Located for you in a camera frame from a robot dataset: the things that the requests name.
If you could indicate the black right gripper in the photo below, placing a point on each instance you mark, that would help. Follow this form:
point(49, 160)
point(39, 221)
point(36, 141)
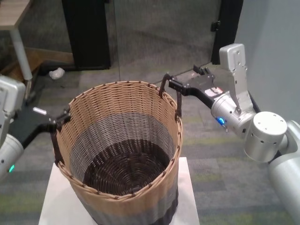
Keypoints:
point(201, 84)

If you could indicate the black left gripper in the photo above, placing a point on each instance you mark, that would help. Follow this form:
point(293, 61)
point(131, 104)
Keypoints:
point(30, 124)

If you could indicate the woven tan grey laundry basket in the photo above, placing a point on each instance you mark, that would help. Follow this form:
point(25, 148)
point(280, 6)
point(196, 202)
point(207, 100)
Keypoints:
point(117, 201)

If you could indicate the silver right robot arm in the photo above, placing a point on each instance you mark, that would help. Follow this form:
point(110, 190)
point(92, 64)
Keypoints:
point(267, 140)

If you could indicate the crumpled white paper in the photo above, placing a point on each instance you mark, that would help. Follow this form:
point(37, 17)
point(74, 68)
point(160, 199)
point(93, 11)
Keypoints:
point(56, 73)

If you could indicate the black door hinge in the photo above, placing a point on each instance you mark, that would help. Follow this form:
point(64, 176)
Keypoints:
point(215, 25)

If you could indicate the brown wooden floor board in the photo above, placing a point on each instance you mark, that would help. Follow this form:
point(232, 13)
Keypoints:
point(47, 58)

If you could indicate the wooden desk with white leg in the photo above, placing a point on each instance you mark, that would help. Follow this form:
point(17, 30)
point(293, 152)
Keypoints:
point(21, 58)

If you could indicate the dark wide pillar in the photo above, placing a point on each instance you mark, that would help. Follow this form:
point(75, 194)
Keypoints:
point(86, 35)

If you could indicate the white stand with sharp corners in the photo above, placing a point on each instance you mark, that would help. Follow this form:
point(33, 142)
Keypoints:
point(185, 199)

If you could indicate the black door frame post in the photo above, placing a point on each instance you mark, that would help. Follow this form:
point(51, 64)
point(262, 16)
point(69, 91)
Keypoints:
point(229, 28)

